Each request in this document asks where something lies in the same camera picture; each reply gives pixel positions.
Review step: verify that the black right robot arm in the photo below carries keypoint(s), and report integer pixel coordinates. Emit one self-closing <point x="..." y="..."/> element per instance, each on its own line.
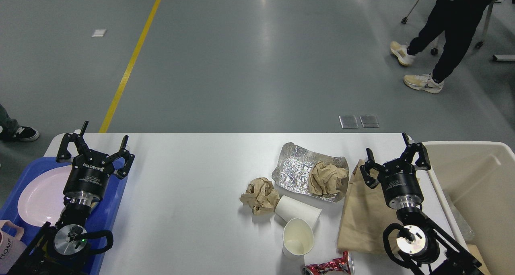
<point x="416" y="239"/>

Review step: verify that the grey office chair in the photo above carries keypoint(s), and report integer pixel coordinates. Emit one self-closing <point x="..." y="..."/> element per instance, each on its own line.
<point x="434" y="48"/>

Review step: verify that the crumpled brown paper ball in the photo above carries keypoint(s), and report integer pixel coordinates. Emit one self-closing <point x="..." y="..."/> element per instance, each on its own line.
<point x="261" y="196"/>

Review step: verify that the right metal floor plate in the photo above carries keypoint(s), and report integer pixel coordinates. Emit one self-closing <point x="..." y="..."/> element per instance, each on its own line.
<point x="369" y="121"/>

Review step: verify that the crushed red can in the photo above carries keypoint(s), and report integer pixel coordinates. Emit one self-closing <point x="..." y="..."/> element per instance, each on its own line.
<point x="341" y="264"/>

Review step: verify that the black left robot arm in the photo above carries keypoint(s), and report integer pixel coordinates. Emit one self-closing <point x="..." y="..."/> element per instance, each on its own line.
<point x="66" y="246"/>

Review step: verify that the pink plate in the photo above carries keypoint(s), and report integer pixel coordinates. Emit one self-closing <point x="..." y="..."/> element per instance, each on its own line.
<point x="41" y="200"/>

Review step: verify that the aluminium foil sheet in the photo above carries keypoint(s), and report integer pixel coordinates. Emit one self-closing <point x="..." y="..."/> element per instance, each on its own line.
<point x="294" y="166"/>

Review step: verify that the grey bar on floor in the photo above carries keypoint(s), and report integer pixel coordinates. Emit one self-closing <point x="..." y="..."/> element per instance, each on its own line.
<point x="504" y="57"/>

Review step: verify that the brown paper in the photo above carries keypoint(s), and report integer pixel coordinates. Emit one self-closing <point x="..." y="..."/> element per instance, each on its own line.
<point x="326" y="179"/>

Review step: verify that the left metal floor plate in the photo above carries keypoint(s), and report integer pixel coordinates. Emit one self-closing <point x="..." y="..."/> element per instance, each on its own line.
<point x="348" y="122"/>

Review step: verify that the blue plastic tray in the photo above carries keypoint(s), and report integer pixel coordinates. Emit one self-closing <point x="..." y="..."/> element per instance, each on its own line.
<point x="102" y="217"/>

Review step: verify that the metal floor plate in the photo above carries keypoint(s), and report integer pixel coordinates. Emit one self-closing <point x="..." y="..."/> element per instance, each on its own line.
<point x="369" y="121"/>
<point x="348" y="122"/>

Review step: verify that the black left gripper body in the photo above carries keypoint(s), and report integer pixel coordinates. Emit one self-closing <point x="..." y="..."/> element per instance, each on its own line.
<point x="88" y="181"/>

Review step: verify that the pink HOME mug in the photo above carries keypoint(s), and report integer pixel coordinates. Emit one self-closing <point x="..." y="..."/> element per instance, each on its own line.
<point x="11" y="247"/>

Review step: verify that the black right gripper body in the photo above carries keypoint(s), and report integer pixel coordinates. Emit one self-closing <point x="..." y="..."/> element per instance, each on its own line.
<point x="400" y="185"/>

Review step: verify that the beige plastic bin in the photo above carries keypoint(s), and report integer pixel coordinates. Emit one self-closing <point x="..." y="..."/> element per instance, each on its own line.
<point x="476" y="185"/>

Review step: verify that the brown paper bag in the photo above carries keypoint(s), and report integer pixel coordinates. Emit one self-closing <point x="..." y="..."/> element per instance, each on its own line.
<point x="365" y="216"/>

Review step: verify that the white paper cup lying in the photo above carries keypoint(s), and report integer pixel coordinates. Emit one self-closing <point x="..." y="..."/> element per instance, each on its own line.
<point x="289" y="208"/>

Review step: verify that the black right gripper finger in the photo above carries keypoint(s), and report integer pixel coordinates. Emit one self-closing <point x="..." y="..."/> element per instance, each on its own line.
<point x="369" y="165"/>
<point x="415" y="154"/>

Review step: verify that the person in tan sneakers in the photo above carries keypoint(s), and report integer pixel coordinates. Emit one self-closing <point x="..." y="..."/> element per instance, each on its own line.
<point x="458" y="21"/>

